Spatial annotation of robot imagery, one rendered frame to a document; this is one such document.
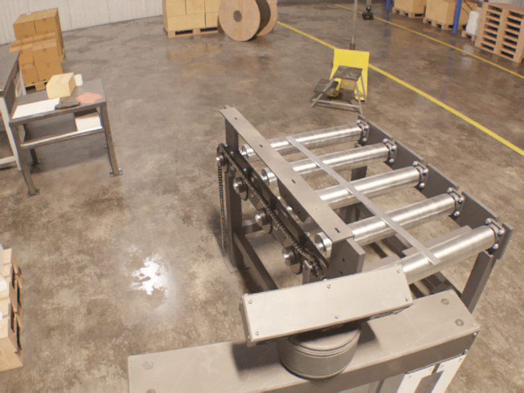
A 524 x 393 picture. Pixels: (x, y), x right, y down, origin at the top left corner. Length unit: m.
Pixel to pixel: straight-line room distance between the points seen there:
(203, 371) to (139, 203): 3.39
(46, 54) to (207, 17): 3.64
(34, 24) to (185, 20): 3.03
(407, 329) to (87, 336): 2.50
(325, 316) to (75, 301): 2.77
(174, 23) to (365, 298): 8.87
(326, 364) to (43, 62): 6.91
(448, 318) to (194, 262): 2.73
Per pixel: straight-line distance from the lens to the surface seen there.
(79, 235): 3.56
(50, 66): 7.13
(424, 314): 0.45
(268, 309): 0.31
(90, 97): 4.02
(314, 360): 0.35
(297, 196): 1.65
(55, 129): 4.32
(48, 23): 8.47
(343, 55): 6.73
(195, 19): 9.17
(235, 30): 8.52
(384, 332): 0.42
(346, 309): 0.33
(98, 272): 3.18
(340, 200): 2.16
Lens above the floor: 2.11
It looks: 35 degrees down
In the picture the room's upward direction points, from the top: straight up
